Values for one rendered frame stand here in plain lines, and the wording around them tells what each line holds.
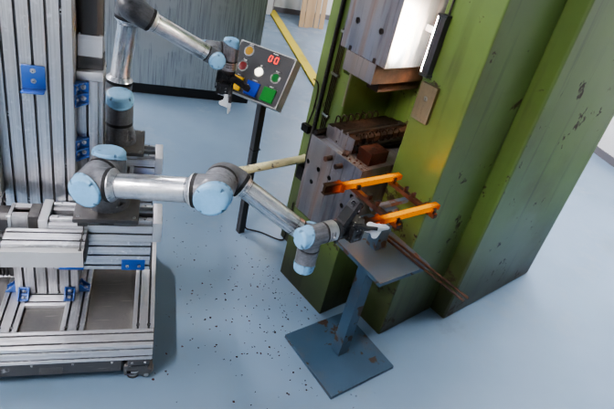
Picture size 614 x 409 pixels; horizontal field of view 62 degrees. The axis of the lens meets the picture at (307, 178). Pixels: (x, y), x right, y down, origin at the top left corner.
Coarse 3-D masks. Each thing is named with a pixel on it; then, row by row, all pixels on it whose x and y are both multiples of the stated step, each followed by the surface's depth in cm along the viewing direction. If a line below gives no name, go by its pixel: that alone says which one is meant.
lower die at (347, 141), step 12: (360, 120) 269; (372, 120) 272; (384, 120) 273; (396, 120) 276; (336, 132) 252; (360, 132) 251; (384, 132) 258; (396, 132) 261; (348, 144) 247; (396, 144) 266
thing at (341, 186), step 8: (376, 176) 221; (384, 176) 223; (392, 176) 224; (400, 176) 227; (328, 184) 205; (336, 184) 206; (344, 184) 208; (352, 184) 211; (368, 184) 217; (328, 192) 207; (336, 192) 209
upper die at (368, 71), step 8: (352, 56) 235; (360, 56) 231; (344, 64) 240; (352, 64) 236; (360, 64) 232; (368, 64) 228; (352, 72) 237; (360, 72) 233; (368, 72) 229; (376, 72) 227; (384, 72) 230; (392, 72) 234; (400, 72) 238; (408, 72) 241; (416, 72) 245; (368, 80) 230; (376, 80) 230; (384, 80) 233; (392, 80) 237; (400, 80) 241; (408, 80) 245; (416, 80) 248
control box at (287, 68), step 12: (240, 48) 272; (264, 48) 268; (240, 60) 271; (252, 60) 269; (264, 60) 267; (288, 60) 263; (240, 72) 271; (252, 72) 269; (264, 72) 267; (276, 72) 265; (288, 72) 263; (264, 84) 266; (276, 84) 264; (288, 84) 264; (240, 96) 273; (276, 96) 263; (276, 108) 263
